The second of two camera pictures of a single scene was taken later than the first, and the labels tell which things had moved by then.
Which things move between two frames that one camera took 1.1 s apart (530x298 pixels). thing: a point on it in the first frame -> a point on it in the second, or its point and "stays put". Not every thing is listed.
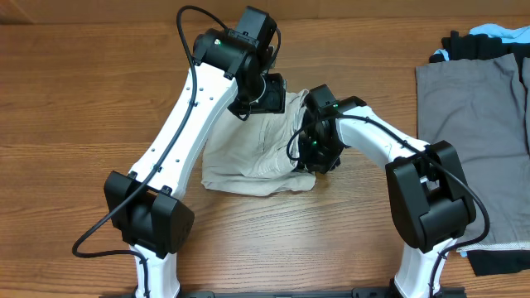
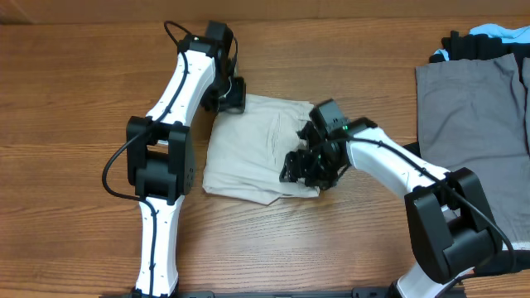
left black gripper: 272,100 -> 236,96
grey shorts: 481,108 stays put
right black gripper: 306,160 -> 298,166
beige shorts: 255,156 stays put
